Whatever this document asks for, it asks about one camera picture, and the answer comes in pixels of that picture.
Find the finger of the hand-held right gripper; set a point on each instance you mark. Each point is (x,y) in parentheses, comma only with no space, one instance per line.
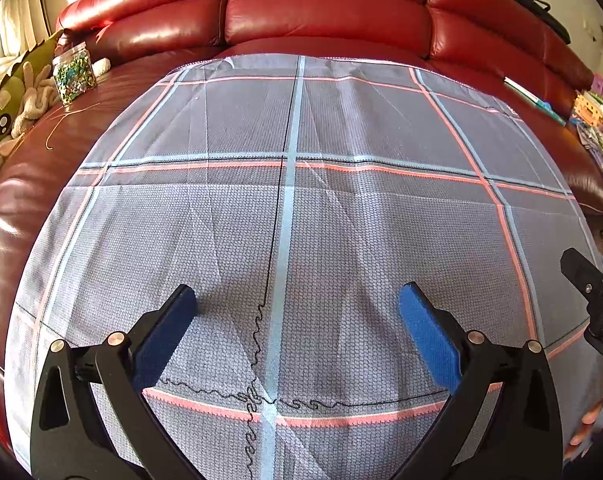
(581,275)

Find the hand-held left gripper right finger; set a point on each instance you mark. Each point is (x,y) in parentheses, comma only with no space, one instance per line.
(429,332)

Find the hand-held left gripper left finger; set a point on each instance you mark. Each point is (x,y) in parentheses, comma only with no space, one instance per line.
(169,332)

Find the person's right hand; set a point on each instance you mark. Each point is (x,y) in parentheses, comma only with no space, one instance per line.
(589,416)

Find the pile of folded fabrics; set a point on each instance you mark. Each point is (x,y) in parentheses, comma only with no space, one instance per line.
(601,135)

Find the grey plaid cloth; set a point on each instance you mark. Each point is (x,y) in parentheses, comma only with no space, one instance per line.
(301,210)

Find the thin teal book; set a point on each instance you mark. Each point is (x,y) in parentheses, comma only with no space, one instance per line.
(531,100)

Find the pink box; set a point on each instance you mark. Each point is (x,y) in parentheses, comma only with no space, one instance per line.
(600,84)

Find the jar of colourful beads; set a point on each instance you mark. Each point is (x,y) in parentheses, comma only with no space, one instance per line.
(74,72)

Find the black bag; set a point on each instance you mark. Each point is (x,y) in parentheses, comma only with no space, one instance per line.
(531,2)

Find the green dinosaur plush toy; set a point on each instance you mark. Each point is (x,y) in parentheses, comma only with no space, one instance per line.
(1,110)

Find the white curtain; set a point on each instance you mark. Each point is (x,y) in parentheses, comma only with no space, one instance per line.
(11,30)

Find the red leather sofa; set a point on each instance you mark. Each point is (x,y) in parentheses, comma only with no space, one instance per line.
(321,5)

